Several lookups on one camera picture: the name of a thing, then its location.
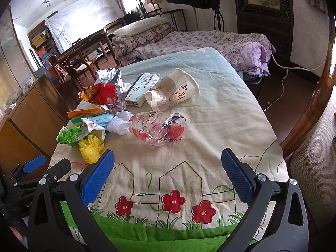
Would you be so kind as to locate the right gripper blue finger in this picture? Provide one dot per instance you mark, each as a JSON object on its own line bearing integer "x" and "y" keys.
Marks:
{"x": 34, "y": 164}

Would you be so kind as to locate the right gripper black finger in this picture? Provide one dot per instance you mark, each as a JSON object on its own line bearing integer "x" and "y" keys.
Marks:
{"x": 57, "y": 171}

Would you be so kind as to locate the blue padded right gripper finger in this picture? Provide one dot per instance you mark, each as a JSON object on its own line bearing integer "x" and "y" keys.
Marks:
{"x": 48, "y": 228}
{"x": 288, "y": 228}

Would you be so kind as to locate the yellow pineapple toy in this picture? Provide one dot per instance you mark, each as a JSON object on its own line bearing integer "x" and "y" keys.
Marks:
{"x": 90, "y": 148}

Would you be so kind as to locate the green white snack wrapper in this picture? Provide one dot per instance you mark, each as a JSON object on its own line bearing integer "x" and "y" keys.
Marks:
{"x": 73, "y": 135}

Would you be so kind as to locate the orange green medicine box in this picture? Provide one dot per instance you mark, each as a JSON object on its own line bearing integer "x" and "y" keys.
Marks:
{"x": 75, "y": 116}

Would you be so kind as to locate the blue face mask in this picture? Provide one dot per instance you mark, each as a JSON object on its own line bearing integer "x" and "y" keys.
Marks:
{"x": 102, "y": 119}

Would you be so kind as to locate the white tissue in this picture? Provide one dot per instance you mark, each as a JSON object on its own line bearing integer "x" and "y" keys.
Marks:
{"x": 120, "y": 123}

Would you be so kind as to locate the clear printed plastic bag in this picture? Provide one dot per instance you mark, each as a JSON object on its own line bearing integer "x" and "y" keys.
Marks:
{"x": 157, "y": 128}

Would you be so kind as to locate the red silver snack bag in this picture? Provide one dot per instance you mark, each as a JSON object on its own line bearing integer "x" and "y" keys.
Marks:
{"x": 109, "y": 90}

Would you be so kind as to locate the white medicine box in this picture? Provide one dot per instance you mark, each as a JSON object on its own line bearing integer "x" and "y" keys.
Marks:
{"x": 136, "y": 94}

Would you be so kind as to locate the crushed white paper cup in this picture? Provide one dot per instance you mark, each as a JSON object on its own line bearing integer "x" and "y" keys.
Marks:
{"x": 172, "y": 90}

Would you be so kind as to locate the person's left hand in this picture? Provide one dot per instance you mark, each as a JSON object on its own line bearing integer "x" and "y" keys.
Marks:
{"x": 18, "y": 243}

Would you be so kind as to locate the brown wooden cabinet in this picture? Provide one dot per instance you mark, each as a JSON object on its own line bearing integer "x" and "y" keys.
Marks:
{"x": 30, "y": 130}

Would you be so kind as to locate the cartoon flower quilt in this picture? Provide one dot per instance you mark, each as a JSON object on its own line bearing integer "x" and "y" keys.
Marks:
{"x": 177, "y": 197}

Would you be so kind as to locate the wooden chair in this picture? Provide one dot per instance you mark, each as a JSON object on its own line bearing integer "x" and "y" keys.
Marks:
{"x": 67, "y": 73}

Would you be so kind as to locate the wooden bookshelf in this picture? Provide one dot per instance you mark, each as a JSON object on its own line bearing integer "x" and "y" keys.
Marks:
{"x": 43, "y": 43}

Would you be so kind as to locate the purple floral bed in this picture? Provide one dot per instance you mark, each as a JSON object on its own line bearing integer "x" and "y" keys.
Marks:
{"x": 249, "y": 53}

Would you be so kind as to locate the wooden dining table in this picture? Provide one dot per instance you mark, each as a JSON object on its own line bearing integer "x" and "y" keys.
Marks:
{"x": 95, "y": 38}

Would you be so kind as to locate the folded floral quilt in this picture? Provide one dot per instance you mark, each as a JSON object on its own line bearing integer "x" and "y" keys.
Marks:
{"x": 124, "y": 46}

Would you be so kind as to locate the white draped sheet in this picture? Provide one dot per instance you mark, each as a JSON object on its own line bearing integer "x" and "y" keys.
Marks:
{"x": 81, "y": 19}

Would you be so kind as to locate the cream pillow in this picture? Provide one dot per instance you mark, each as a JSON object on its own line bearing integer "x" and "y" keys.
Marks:
{"x": 140, "y": 26}

